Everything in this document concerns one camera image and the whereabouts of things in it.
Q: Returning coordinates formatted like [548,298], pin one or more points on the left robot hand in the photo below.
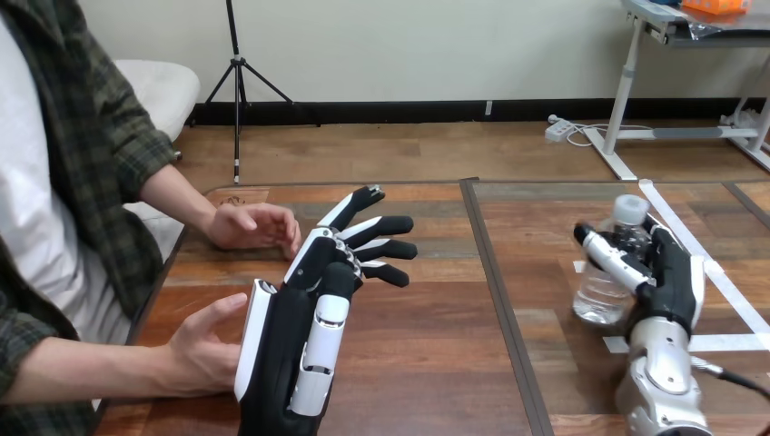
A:
[283,337]

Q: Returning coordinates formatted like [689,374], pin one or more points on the person's hand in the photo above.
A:
[252,225]
[204,349]

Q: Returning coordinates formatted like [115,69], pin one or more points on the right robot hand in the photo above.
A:
[674,283]

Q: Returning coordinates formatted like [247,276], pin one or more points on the clear water bottle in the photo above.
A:
[601,289]

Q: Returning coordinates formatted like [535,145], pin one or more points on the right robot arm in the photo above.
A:
[662,379]

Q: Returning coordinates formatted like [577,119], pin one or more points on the person's forearm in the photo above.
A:
[171,195]
[84,376]

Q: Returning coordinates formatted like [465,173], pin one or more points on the person's body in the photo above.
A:
[60,198]

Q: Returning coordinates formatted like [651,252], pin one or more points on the black tripod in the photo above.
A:
[239,78]

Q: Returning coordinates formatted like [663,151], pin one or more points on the white cushioned chair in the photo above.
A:
[162,90]

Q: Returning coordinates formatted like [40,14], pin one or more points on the white power strip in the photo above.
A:
[558,129]

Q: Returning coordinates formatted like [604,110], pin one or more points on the white desk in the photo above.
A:
[692,84]

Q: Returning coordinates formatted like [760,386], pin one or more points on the orange thing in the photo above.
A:
[716,6]

